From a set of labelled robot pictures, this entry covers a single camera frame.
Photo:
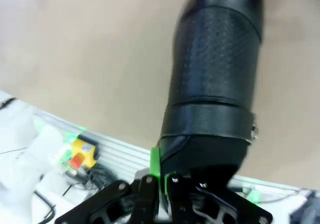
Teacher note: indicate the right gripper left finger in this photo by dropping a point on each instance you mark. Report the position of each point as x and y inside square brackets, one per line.
[147, 199]

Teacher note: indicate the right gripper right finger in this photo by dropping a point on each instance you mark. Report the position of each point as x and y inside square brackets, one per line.
[182, 201]

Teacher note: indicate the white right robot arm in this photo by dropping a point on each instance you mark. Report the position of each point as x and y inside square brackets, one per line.
[22, 164]

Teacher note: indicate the yellow emergency stop button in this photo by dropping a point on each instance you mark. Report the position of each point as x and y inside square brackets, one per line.
[83, 154]

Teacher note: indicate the slotted aluminium base plate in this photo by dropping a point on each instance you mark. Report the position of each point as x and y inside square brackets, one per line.
[120, 151]

